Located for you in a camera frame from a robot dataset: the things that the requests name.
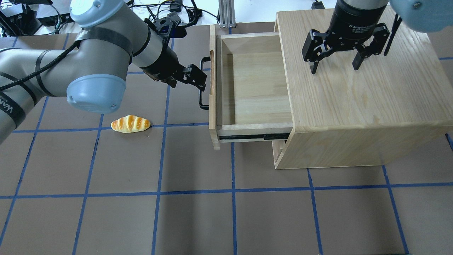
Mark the black gripper over cabinet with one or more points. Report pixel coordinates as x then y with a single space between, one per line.
355 20

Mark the black gripper at drawer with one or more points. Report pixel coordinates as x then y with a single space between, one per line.
163 65

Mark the wooden drawer black handle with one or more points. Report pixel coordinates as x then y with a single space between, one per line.
248 98

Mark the silver robot arm on cabinet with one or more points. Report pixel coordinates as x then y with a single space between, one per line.
425 16

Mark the silver robot arm at drawer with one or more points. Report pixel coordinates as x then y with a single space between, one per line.
91 73

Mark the light wooden drawer cabinet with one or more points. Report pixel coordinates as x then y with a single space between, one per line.
366 117

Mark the toy bread roll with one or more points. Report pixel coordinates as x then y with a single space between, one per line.
130 124

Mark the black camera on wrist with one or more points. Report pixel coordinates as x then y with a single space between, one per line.
169 26

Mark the aluminium frame post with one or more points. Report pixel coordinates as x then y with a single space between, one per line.
226 14

